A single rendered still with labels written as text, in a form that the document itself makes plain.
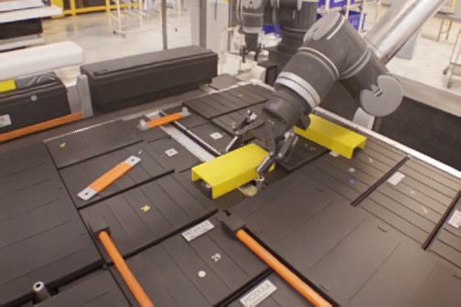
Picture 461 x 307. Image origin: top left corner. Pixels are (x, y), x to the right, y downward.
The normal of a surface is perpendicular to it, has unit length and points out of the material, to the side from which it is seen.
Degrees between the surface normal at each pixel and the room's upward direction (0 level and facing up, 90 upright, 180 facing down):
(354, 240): 0
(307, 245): 0
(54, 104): 90
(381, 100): 90
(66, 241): 0
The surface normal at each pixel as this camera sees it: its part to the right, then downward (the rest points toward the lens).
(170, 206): 0.04, -0.87
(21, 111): 0.64, 0.40
